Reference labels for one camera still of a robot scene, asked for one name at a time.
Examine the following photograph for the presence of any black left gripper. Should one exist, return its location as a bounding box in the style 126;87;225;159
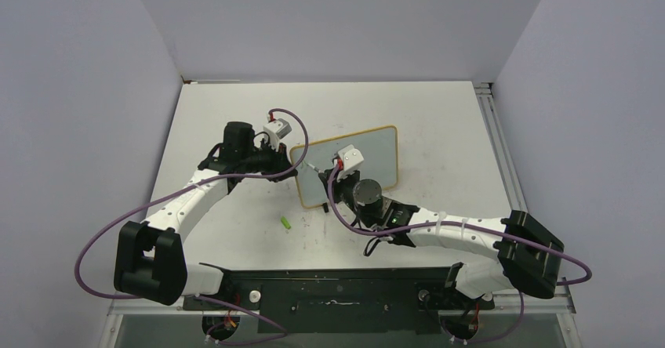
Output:
241;138;297;183

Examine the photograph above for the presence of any green white marker pen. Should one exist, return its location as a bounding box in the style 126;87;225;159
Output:
306;162;325;175

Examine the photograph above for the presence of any yellow framed whiteboard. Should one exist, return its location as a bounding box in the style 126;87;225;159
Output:
289;125;398;209

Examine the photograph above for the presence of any green marker cap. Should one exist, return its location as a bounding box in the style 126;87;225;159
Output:
280;216;292;230

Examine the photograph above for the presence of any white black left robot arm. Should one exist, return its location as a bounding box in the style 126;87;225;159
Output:
114;118;297;310

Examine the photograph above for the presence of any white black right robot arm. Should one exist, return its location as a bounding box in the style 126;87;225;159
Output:
318;168;565;307

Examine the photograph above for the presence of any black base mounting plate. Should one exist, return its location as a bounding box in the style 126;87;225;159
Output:
183;267;495;334

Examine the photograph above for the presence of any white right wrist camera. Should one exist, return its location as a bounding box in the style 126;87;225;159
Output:
337;145;364;179

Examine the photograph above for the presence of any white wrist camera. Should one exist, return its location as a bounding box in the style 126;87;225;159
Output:
263;118;292;142
337;145;364;179

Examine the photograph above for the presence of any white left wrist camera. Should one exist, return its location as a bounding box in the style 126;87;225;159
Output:
263;118;292;142

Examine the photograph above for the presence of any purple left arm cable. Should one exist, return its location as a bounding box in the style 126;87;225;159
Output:
74;108;311;346

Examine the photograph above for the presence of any aluminium rail frame right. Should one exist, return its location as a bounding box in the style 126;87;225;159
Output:
473;82;528;218

